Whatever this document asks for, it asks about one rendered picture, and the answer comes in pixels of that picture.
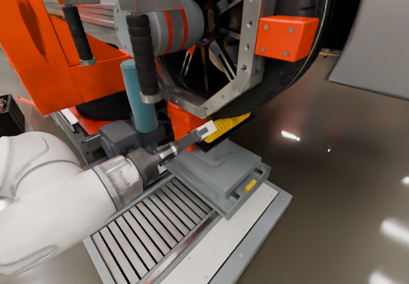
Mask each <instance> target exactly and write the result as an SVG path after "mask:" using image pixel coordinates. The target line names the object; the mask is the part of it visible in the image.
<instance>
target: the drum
mask: <svg viewBox="0 0 409 284"><path fill-rule="evenodd" d="M142 14H143V15H148V17H149V22H150V24H149V26H150V30H151V34H150V35H151V36H152V45H153V53H154V56H159V55H164V54H169V53H172V52H178V51H181V50H186V49H190V48H191V47H192V46H193V45H194V44H196V43H197V42H199V40H200V39H201V37H202V35H203V32H204V27H205V22H204V17H203V13H202V11H201V8H200V7H199V5H198V4H197V3H196V2H195V1H193V0H181V9H180V10H172V11H162V12H145V13H142ZM126 15H131V13H130V12H123V11H122V10H121V9H120V5H119V0H117V1H116V3H115V5H114V10H113V18H114V26H115V29H116V33H117V36H118V39H119V41H120V43H121V45H122V47H123V48H124V50H125V51H126V53H127V54H129V55H130V56H131V57H133V55H134V53H133V51H132V48H131V47H132V45H131V42H130V35H129V33H128V25H127V22H126V19H125V18H126ZM133 58H134V57H133Z"/></svg>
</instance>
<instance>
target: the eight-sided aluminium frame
mask: <svg viewBox="0 0 409 284"><path fill-rule="evenodd" d="M275 5H276V0H244V1H243V13H242V25H241V32H240V44H239V56H238V63H237V75H236V78H235V79H234V80H232V81H231V82H230V83H228V84H227V85H226V86H225V87H224V88H222V89H221V90H219V92H217V93H216V94H215V95H213V96H212V97H211V98H210V99H209V100H207V99H204V98H202V97H200V96H198V95H195V94H193V93H191V92H189V91H186V90H184V89H181V88H179V87H177V86H176V85H175V84H174V82H173V80H172V79H171V77H170V75H169V73H168V72H167V70H166V68H165V67H164V65H163V63H162V61H161V60H160V58H159V56H155V63H156V71H157V78H158V84H159V89H161V91H162V96H163V99H164V100H165V101H167V100H168V101H170V102H171V103H173V104H174V105H176V106H178V107H180V108H182V109H184V110H186V111H188V112H190V113H191V114H193V115H195V116H196V117H199V118H201V119H204V118H206V117H208V116H210V115H211V114H213V113H216V112H217V111H219V110H220V109H221V108H222V107H224V106H225V105H227V104H228V103H230V102H231V101H233V100H235V99H236V98H238V97H239V96H241V95H242V94H244V93H245V92H247V91H248V90H250V89H252V88H254V87H255V86H256V85H257V84H259V83H260V82H261V81H262V76H263V73H264V71H265V70H264V66H265V59H266V57H264V56H260V55H256V54H255V48H256V40H257V31H258V27H259V20H260V19H261V18H264V17H269V16H273V15H274V9H275ZM251 22H252V25H251ZM248 45H249V47H248Z"/></svg>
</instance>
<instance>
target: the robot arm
mask: <svg viewBox="0 0 409 284"><path fill-rule="evenodd" d="M216 130H217V128H216V126H215V124H214V123H213V121H212V120H211V121H209V122H208V123H206V124H204V125H202V126H200V127H198V128H197V129H195V130H193V131H191V133H190V131H188V132H187V135H186V136H184V137H182V138H181V139H178V140H176V141H175V142H173V141H171V142H169V143H168V144H166V145H164V146H163V145H162V146H160V147H158V148H156V149H155V150H153V151H152V154H153V155H151V154H150V153H149V152H148V151H147V150H146V149H144V148H139V149H137V150H135V151H133V152H131V153H129V154H127V155H126V157H124V156H123V155H117V156H115V157H113V158H111V159H110V160H108V161H106V162H104V163H102V164H100V165H97V166H95V167H94V168H91V169H89V170H87V171H84V170H82V168H81V166H80V162H79V160H78V159H77V157H76V156H75V154H74V153H73V152H72V150H71V149H70V148H69V147H68V146H67V145H66V144H65V143H64V142H63V141H62V140H61V139H59V138H58V137H56V136H54V135H52V134H49V133H44V132H39V131H33V132H28V133H23V134H20V135H18V136H9V137H5V136H2V137H1V138H0V196H3V197H6V198H11V199H14V203H11V204H10V205H8V206H7V207H5V208H3V209H2V210H1V211H0V274H3V275H12V276H15V275H19V274H22V273H24V272H27V271H30V270H31V269H33V268H36V267H38V266H40V265H42V264H43V263H46V262H47V261H49V260H51V259H53V258H55V257H56V256H58V255H60V254H62V253H64V252H65V251H67V250H68V249H70V248H72V247H73V246H75V245H76V244H78V243H79V242H81V241H82V240H84V239H85V238H86V237H88V236H89V235H91V234H92V233H93V232H94V231H96V230H97V229H98V228H99V227H100V226H101V225H102V224H103V223H104V222H106V220H107V219H108V218H109V217H110V216H112V214H113V213H115V212H116V211H117V210H119V209H121V208H123V206H125V205H126V204H128V203H129V202H131V201H132V200H133V199H134V198H135V197H137V196H138V195H140V194H142V193H143V187H147V186H148V185H150V184H151V183H153V182H154V181H156V180H157V179H158V178H159V170H158V164H159V166H160V167H161V166H163V165H166V164H167V163H169V162H170V161H171V160H172V159H173V158H175V157H176V156H178V155H179V154H180V152H181V151H183V150H185V149H186V148H187V147H189V146H191V145H192V144H194V143H196V142H198V143H200V142H202V141H201V140H202V139H203V138H205V137H206V136H208V135H210V134H211V133H213V132H215V131H216Z"/></svg>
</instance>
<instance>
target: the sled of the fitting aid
mask: <svg viewBox="0 0 409 284"><path fill-rule="evenodd" d="M163 166H164V167H165V168H166V169H168V171H170V172H171V173H172V174H173V175H175V176H176V177H177V178H178V179H179V180H180V181H181V182H183V183H184V184H185V185H186V186H188V187H189V188H190V189H191V190H192V191H193V192H194V193H196V194H197V195H198V196H199V197H200V198H201V199H202V200H204V201H205V202H206V203H207V204H209V205H210V206H211V207H212V208H213V209H214V210H216V211H217V212H218V213H219V214H221V216H222V217H224V218H225V219H226V220H228V221H229V220H230V219H231V218H232V217H233V216H234V214H235V213H236V212H237V211H238V210H239V209H240V208H241V207H242V206H243V205H244V204H245V202H246V201H247V200H248V199H249V198H250V197H251V195H252V194H253V193H254V192H255V191H256V190H257V189H258V188H259V187H260V186H261V185H262V183H263V182H264V181H265V180H266V179H267V178H268V177H269V174H270V170H271V167H270V166H268V165H267V164H264V163H263V162H260V164H259V165H258V166H257V167H256V168H255V169H254V170H253V171H252V172H251V173H250V174H249V175H248V176H247V177H246V178H245V179H244V180H243V181H242V182H241V183H240V184H239V185H238V186H237V187H236V188H235V189H234V190H233V191H232V192H231V193H230V194H229V195H228V196H227V197H226V198H224V197H223V196H222V195H220V194H219V193H218V192H216V191H215V190H214V189H213V188H211V187H210V186H208V185H207V184H206V183H205V182H203V181H202V180H201V179H200V178H198V177H197V176H196V175H194V174H193V173H192V172H191V171H189V170H188V169H187V168H186V167H184V166H183V165H181V164H180V163H179V162H178V161H176V160H175V159H174V158H173V159H172V160H171V161H170V162H169V163H167V164H166V165H163Z"/></svg>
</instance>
